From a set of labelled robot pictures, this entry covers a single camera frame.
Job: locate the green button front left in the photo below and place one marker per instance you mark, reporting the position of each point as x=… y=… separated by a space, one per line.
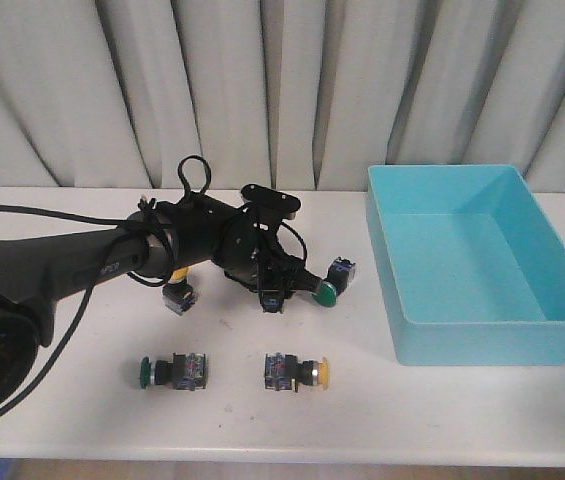
x=184 y=372

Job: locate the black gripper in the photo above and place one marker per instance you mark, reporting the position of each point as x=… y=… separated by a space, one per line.
x=251 y=254

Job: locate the white pleated curtain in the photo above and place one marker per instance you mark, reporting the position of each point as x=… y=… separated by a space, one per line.
x=298 y=95

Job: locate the yellow push button switch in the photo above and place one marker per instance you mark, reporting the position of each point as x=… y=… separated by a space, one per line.
x=178 y=295

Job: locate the yellow button front centre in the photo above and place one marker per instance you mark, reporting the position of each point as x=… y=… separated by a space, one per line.
x=285 y=372

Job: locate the green button near box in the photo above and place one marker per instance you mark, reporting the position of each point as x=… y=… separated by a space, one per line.
x=340 y=274

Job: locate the turquoise plastic box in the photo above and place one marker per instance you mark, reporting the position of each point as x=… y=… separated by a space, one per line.
x=471 y=270

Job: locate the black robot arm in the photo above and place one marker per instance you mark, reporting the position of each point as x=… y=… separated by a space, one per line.
x=149 y=246

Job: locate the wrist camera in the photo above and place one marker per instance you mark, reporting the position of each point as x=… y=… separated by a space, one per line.
x=270 y=198

